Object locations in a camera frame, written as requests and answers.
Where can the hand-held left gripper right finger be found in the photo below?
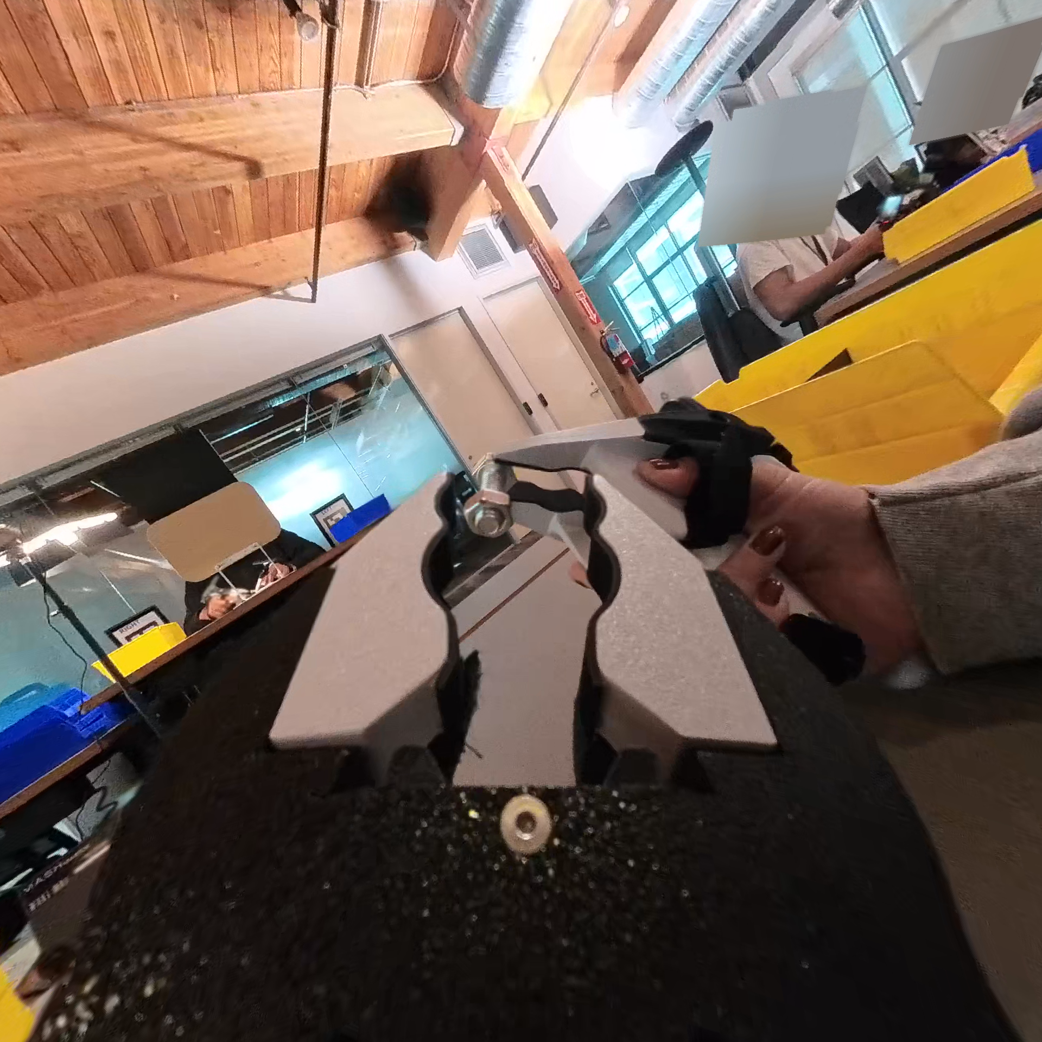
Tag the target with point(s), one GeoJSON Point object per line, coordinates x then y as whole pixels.
{"type": "Point", "coordinates": [676, 651]}

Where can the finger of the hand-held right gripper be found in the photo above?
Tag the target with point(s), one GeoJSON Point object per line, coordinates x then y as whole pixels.
{"type": "Point", "coordinates": [570, 452]}
{"type": "Point", "coordinates": [566, 533]}

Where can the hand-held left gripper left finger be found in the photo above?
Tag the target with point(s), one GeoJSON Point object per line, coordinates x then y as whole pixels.
{"type": "Point", "coordinates": [366, 651]}

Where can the silver hex bolt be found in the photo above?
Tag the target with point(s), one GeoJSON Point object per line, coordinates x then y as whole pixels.
{"type": "Point", "coordinates": [491, 474]}

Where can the large yellow plastic bin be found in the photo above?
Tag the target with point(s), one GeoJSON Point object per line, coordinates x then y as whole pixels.
{"type": "Point", "coordinates": [895, 407]}

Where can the person's right hand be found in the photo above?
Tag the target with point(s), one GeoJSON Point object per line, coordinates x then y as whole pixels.
{"type": "Point", "coordinates": [830, 553]}

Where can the white cabinet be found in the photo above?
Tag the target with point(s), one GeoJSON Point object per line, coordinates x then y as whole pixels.
{"type": "Point", "coordinates": [680, 370]}

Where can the white door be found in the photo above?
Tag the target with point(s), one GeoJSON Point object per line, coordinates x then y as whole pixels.
{"type": "Point", "coordinates": [545, 350]}

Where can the red fire extinguisher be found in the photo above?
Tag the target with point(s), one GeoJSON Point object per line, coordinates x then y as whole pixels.
{"type": "Point", "coordinates": [619, 346]}

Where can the black office chair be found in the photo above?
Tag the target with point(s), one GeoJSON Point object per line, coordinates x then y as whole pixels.
{"type": "Point", "coordinates": [724, 326]}

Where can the blue plastic bin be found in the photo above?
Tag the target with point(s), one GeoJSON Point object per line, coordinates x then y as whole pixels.
{"type": "Point", "coordinates": [370, 521]}
{"type": "Point", "coordinates": [49, 733]}

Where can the framed black and white tag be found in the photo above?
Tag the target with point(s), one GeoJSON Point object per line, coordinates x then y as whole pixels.
{"type": "Point", "coordinates": [130, 625]}
{"type": "Point", "coordinates": [326, 513]}

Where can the red sign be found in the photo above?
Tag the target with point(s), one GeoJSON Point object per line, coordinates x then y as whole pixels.
{"type": "Point", "coordinates": [588, 308]}
{"type": "Point", "coordinates": [545, 265]}

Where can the large paned window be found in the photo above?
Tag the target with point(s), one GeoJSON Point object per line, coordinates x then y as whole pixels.
{"type": "Point", "coordinates": [651, 277]}

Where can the small yellow plastic bin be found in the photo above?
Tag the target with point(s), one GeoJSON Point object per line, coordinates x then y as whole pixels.
{"type": "Point", "coordinates": [138, 651]}
{"type": "Point", "coordinates": [960, 203]}

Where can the black round lamp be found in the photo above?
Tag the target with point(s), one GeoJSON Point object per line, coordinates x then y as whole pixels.
{"type": "Point", "coordinates": [684, 146]}

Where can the black ceiling pipe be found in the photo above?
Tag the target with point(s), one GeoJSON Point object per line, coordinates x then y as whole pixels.
{"type": "Point", "coordinates": [326, 163]}

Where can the black box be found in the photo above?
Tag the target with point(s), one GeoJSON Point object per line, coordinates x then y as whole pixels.
{"type": "Point", "coordinates": [57, 887]}

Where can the ceiling spot lamp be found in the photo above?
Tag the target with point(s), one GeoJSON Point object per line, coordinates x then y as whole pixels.
{"type": "Point", "coordinates": [308, 27]}

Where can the yellow plastic piece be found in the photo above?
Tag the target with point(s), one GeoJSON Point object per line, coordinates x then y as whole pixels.
{"type": "Point", "coordinates": [12, 1009]}

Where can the wooden support post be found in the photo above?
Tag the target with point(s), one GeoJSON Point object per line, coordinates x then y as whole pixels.
{"type": "Point", "coordinates": [570, 309]}

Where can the white wall vent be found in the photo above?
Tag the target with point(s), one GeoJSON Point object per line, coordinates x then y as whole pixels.
{"type": "Point", "coordinates": [483, 251]}

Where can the silver air duct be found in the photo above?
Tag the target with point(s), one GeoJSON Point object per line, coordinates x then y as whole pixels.
{"type": "Point", "coordinates": [692, 65]}
{"type": "Point", "coordinates": [505, 49]}

